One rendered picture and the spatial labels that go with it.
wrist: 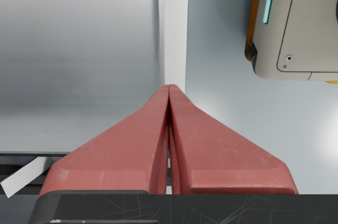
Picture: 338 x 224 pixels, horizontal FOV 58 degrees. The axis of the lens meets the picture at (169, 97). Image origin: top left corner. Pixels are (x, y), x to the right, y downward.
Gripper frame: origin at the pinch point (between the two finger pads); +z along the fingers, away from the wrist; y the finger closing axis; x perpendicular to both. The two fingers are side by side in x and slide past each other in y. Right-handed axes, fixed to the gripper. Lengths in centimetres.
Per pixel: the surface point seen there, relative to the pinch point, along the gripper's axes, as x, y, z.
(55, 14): 3.6, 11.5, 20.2
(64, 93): 13.3, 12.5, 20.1
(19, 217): 39, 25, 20
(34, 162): 23.3, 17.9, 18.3
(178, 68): 9.9, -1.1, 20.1
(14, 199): 34.1, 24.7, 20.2
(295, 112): 85, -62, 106
